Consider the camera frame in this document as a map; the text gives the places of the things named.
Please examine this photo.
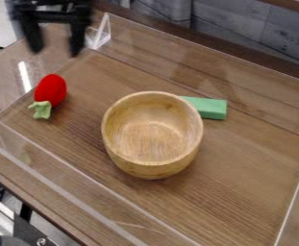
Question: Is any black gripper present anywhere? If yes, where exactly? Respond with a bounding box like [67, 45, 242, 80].
[11, 0, 92, 57]

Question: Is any red plush strawberry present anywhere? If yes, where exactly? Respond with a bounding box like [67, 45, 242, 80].
[28, 74, 67, 119]

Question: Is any wooden bowl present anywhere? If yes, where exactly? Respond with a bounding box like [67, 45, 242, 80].
[102, 91, 204, 180]

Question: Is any green sponge block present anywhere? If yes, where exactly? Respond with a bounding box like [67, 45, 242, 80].
[183, 96, 227, 120]

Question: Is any black clamp base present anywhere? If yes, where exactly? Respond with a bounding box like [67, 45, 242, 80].
[0, 216, 57, 246]

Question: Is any clear acrylic tray enclosure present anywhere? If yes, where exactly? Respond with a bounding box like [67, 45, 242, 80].
[0, 16, 299, 246]

